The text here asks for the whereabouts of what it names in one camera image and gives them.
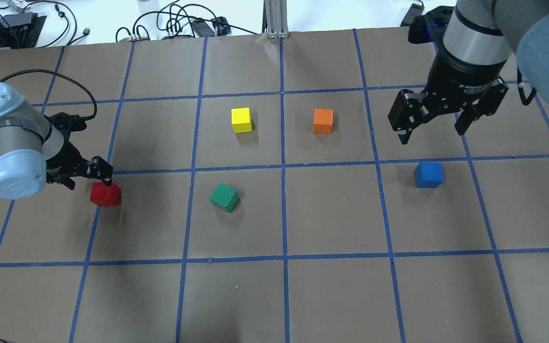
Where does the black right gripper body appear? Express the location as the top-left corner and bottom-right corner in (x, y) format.
(425, 50), (509, 115)

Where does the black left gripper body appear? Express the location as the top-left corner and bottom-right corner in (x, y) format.
(43, 135), (87, 184)

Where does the red wooden block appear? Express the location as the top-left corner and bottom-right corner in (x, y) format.
(90, 182), (122, 208)

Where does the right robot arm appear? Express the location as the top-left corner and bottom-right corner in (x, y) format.
(388, 0), (549, 145)

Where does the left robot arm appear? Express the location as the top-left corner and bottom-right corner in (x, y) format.
(0, 82), (120, 200)

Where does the blue wooden block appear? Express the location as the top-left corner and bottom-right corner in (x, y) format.
(413, 162), (445, 189)

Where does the orange wooden block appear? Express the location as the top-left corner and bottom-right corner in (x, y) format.
(312, 108), (334, 134)

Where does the green wooden block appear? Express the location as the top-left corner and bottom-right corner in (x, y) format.
(209, 182), (240, 213)

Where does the yellow wooden block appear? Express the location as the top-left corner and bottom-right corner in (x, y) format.
(231, 107), (253, 134)

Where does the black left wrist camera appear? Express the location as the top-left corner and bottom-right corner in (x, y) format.
(46, 111), (87, 140)

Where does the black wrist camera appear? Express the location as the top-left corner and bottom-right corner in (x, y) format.
(407, 6), (455, 45)
(46, 111), (87, 140)

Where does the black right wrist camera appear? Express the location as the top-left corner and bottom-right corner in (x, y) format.
(407, 6), (455, 45)

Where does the aluminium frame post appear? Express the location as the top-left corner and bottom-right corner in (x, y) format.
(262, 0), (289, 39)

